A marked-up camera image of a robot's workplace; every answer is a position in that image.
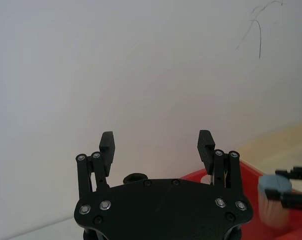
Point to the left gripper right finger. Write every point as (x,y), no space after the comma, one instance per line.
(205,150)

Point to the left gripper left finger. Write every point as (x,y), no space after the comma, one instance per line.
(106,150)

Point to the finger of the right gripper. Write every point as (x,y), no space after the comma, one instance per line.
(294,172)
(291,198)

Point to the red plastic bin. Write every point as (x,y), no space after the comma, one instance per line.
(251,220)

